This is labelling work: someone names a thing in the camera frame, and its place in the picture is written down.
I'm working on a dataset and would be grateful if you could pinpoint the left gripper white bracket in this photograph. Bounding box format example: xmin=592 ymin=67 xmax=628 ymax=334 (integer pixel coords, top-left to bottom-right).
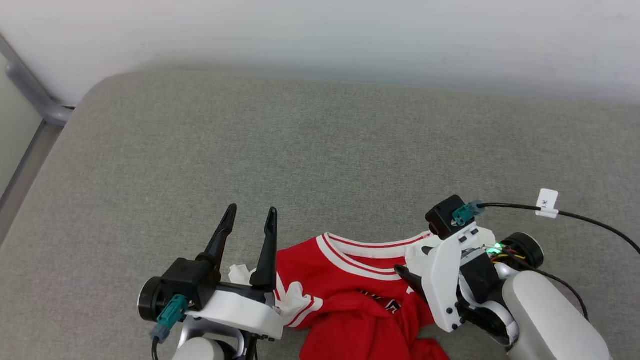
xmin=138 ymin=203 xmax=286 ymax=343

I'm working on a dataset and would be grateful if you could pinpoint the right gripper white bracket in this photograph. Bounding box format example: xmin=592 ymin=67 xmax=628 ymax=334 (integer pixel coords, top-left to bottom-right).
xmin=394 ymin=222 xmax=546 ymax=346

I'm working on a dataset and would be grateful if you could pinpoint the red and white jersey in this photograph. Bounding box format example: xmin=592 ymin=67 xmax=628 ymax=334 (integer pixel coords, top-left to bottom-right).
xmin=229 ymin=231 xmax=453 ymax=360

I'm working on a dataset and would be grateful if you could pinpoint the right camera cable teal plug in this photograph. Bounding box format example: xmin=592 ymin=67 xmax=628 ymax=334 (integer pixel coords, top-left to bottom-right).
xmin=451 ymin=200 xmax=640 ymax=256

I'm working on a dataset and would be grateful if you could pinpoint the white cable label tag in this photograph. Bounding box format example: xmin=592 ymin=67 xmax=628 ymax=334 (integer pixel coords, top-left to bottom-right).
xmin=535 ymin=188 xmax=560 ymax=219

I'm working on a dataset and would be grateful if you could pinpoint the thin black right gripper cable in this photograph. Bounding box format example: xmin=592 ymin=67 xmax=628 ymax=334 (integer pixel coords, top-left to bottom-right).
xmin=522 ymin=265 xmax=590 ymax=321

